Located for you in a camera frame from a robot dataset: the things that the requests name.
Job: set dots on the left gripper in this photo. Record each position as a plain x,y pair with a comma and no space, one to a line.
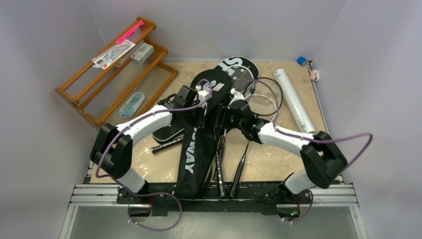
200,121

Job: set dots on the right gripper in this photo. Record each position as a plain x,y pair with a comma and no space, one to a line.
221,116

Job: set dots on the black badminton racket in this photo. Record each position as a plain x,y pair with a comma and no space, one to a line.
265,102

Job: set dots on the black racket bag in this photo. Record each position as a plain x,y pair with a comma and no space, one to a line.
200,144
170,133

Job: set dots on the white shuttlecock tube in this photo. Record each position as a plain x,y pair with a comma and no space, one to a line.
294,103

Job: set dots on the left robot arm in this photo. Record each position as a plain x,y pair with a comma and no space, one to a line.
112,150

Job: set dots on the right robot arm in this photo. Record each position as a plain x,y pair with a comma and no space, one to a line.
322,159

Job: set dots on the blue toothbrush blister pack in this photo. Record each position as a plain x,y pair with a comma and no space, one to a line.
129,108

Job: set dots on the black racket under bag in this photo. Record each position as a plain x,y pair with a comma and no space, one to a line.
166,145

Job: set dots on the small teal white box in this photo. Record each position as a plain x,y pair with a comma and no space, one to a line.
142,53

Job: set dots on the wooden tiered shelf rack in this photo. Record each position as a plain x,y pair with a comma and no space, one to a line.
97,94

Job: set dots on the blue small object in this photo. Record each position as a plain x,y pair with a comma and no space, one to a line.
302,61

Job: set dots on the pink pen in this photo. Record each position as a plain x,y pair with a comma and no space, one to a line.
129,32

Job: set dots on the pink white small object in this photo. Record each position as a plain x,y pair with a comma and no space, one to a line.
314,75

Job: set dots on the white packaged card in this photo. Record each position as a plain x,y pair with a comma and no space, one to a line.
111,55

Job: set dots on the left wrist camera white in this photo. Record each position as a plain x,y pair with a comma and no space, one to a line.
203,93

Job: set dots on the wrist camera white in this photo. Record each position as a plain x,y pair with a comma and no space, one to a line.
235,96
203,93

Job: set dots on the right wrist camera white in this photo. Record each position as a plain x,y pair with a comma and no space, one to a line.
235,96

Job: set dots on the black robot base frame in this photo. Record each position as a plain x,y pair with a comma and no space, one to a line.
255,197

